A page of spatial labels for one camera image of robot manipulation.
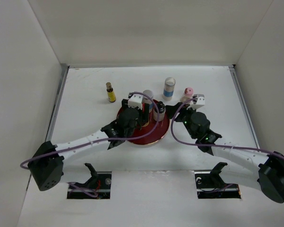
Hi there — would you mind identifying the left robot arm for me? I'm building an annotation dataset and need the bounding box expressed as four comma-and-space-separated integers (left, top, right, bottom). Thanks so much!
21, 94, 150, 191

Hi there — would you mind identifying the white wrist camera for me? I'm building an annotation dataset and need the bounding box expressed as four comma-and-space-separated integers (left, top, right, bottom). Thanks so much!
188, 94, 205, 110
127, 93, 143, 110

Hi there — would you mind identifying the round red lacquer tray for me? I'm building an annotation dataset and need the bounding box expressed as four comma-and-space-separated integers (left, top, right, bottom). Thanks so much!
117, 108, 169, 145

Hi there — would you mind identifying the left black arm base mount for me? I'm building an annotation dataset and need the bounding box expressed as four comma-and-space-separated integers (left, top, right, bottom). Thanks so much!
67, 163, 112, 200

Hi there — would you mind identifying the silver-lid blue-label grain jar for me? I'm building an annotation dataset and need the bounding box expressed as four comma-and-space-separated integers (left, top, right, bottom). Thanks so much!
163, 77, 176, 101

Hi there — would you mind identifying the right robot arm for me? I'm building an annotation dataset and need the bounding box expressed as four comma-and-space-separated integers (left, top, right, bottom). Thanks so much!
166, 103, 284, 203

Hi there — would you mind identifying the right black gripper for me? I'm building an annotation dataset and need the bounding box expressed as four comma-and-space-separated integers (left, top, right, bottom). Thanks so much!
166, 102, 199, 140

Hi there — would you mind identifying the purple cable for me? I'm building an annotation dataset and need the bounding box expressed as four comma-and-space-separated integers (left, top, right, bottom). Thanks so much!
171, 95, 284, 166
20, 91, 160, 170

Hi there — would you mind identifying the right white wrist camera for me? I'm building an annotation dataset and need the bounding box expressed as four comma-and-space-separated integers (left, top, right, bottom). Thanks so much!
188, 94, 205, 110

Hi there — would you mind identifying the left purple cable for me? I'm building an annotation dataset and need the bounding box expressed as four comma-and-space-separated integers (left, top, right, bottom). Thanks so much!
20, 91, 160, 170

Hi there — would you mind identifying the pink-lid spice jar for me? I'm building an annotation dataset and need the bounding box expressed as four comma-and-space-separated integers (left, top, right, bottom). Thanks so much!
180, 87, 194, 102

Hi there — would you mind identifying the black-cap white powder bottle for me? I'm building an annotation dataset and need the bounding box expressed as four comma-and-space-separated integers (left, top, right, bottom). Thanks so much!
153, 101, 166, 122

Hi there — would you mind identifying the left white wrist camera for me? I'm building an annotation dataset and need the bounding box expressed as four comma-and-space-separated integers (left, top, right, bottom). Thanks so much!
127, 93, 143, 110

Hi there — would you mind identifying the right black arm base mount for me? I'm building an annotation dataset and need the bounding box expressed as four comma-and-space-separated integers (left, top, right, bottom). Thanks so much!
195, 162, 241, 199

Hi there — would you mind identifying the small yellow-label bottle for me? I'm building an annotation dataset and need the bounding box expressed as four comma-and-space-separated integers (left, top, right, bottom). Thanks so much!
106, 82, 116, 103

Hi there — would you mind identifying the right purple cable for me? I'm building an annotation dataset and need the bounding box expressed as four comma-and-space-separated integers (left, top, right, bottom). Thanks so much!
171, 95, 284, 166

